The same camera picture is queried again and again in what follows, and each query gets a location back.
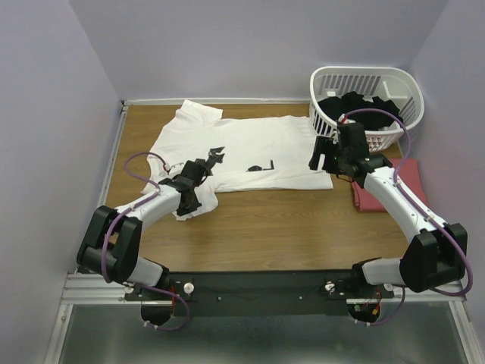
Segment white printed t-shirt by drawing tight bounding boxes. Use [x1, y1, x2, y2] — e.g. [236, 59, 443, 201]
[147, 100, 333, 220]

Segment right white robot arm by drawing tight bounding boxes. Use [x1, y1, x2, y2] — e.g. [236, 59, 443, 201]
[308, 124, 474, 297]

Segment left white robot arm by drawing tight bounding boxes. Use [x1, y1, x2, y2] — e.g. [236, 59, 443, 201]
[77, 147, 224, 300]

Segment black clothes in basket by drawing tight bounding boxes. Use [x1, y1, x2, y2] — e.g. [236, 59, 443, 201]
[318, 91, 403, 131]

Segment folded red t-shirt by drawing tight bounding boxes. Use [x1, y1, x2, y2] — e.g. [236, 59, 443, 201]
[350, 157, 429, 213]

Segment white plastic laundry basket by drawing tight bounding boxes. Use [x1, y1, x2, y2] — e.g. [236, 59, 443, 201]
[309, 66, 424, 152]

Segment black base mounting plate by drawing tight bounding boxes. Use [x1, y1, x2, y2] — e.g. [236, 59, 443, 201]
[125, 269, 394, 324]

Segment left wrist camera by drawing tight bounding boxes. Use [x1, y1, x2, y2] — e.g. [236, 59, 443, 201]
[161, 162, 185, 178]

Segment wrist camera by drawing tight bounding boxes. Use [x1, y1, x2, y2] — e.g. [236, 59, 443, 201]
[337, 114, 356, 126]
[161, 162, 185, 178]

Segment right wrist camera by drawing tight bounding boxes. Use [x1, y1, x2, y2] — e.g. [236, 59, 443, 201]
[337, 114, 356, 126]

